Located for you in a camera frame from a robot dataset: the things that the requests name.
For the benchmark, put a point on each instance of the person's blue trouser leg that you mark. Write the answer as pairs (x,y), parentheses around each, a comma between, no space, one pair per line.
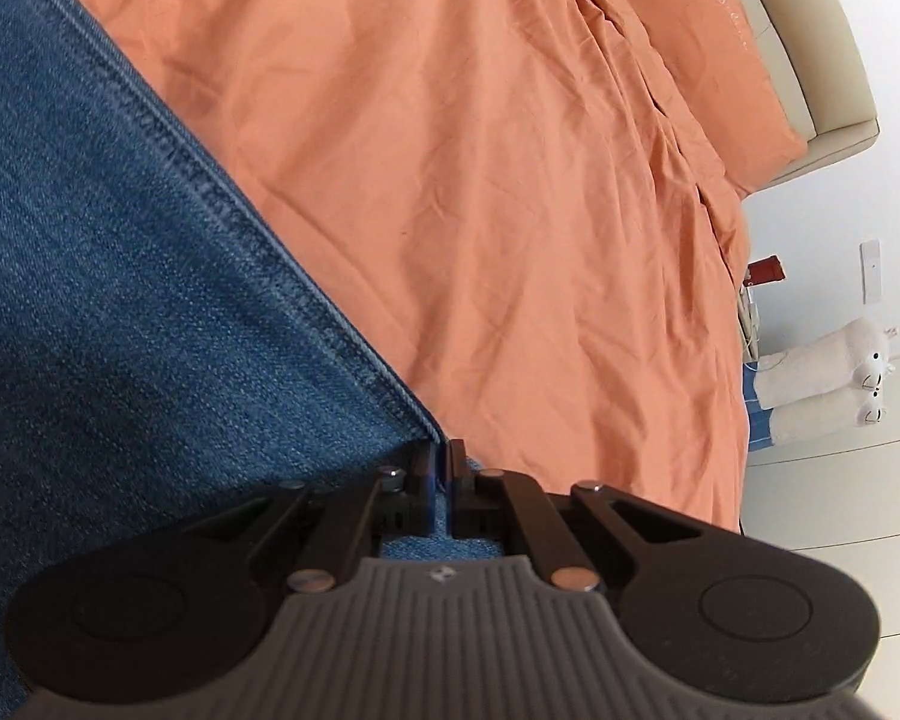
(756,420)

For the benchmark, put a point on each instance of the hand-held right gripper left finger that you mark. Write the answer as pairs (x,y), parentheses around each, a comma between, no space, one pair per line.
(422,491)

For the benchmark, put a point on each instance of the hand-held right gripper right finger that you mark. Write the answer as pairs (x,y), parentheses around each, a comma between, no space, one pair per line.
(465,499)

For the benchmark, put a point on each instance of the blue denim pants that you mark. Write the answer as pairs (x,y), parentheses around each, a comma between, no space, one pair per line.
(120,315)

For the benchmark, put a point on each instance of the orange pillow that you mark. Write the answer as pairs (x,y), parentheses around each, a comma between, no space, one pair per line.
(709,67)

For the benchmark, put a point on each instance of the white plush slipper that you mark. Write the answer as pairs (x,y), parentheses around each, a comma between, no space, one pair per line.
(825,360)
(825,414)

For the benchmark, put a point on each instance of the beige upholstered headboard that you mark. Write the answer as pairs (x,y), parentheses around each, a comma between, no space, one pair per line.
(825,45)

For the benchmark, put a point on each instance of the orange bed cover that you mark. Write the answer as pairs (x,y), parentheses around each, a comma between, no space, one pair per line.
(457,202)

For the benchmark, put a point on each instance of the red bottle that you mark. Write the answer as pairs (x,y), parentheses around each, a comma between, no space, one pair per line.
(766,270)

